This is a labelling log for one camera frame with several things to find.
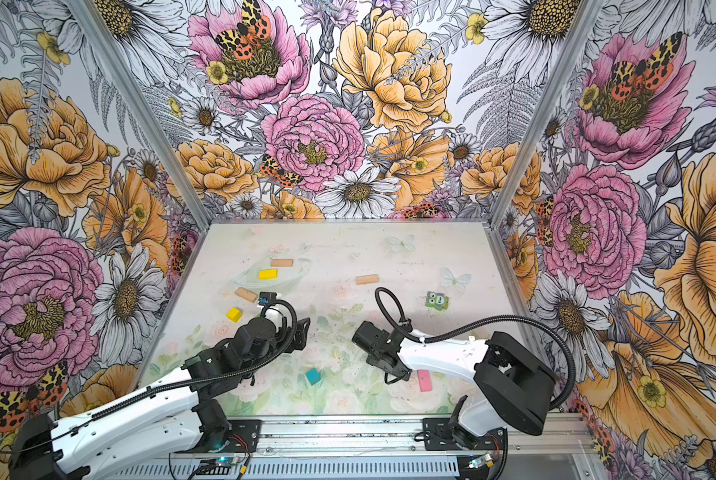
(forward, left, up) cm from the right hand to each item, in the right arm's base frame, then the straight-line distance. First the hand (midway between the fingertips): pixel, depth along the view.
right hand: (387, 371), depth 84 cm
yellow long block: (+35, +40, -1) cm, 53 cm away
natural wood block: (+39, +35, +1) cm, 52 cm away
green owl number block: (+21, -17, +1) cm, 27 cm away
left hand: (+8, +25, +13) cm, 29 cm away
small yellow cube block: (+18, +46, +2) cm, 50 cm away
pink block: (-3, -10, -1) cm, 10 cm away
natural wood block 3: (+26, +45, +1) cm, 52 cm away
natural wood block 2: (+32, +5, -1) cm, 32 cm away
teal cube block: (0, +21, -1) cm, 21 cm away
